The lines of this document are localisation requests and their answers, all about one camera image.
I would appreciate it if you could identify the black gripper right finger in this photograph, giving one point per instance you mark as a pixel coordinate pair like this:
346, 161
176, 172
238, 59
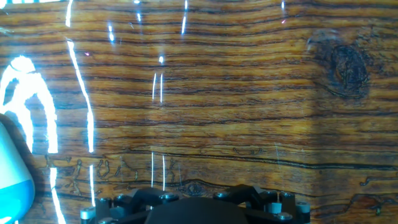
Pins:
267, 208

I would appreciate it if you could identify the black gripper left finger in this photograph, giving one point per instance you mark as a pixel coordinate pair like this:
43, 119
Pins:
124, 205

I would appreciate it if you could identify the glossy wood-grain table mat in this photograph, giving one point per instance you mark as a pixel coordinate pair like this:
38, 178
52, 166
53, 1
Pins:
217, 109

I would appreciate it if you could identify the blue and white desk lamp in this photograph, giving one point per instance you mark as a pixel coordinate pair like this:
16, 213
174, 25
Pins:
14, 186

